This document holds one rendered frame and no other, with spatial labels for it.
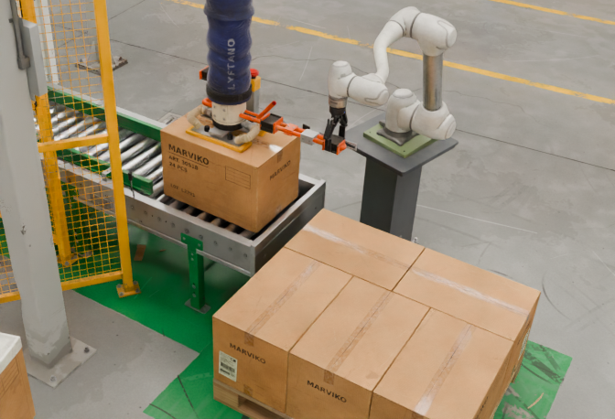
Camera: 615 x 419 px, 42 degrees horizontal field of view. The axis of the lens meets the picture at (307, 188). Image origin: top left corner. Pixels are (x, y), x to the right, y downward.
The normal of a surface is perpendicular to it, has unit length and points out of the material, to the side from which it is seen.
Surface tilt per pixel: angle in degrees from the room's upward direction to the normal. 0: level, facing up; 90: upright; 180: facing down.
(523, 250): 0
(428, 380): 0
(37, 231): 90
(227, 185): 90
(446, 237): 0
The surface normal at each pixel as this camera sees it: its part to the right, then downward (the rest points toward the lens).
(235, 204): -0.51, 0.46
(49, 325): 0.86, 0.32
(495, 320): 0.05, -0.83
